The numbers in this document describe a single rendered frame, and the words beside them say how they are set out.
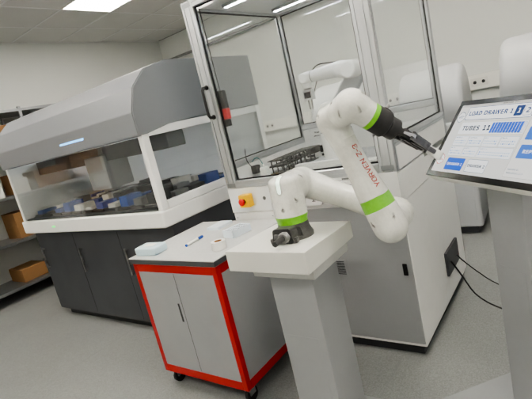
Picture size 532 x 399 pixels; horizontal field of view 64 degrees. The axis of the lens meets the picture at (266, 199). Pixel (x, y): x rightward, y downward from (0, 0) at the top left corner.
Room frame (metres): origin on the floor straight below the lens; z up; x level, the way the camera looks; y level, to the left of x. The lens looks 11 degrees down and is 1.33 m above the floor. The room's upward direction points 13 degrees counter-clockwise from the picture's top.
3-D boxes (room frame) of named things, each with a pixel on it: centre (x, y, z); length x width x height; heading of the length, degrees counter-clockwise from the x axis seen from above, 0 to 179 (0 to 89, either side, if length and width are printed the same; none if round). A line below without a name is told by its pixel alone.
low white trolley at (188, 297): (2.21, 0.35, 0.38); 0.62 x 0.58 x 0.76; 52
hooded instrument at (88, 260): (3.54, 0.98, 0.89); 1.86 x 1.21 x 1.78; 52
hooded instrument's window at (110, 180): (3.52, 0.98, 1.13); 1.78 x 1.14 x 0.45; 52
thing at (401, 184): (2.55, -0.49, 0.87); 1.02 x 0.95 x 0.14; 52
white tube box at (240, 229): (2.14, 0.18, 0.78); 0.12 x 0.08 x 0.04; 131
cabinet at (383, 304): (2.54, -0.49, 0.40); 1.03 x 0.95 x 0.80; 52
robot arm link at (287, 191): (1.64, -0.09, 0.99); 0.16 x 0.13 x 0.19; 152
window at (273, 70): (2.19, -0.21, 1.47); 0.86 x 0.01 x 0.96; 52
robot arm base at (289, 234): (1.58, -0.05, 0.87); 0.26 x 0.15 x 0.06; 148
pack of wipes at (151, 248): (2.17, 0.65, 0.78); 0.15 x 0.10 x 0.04; 57
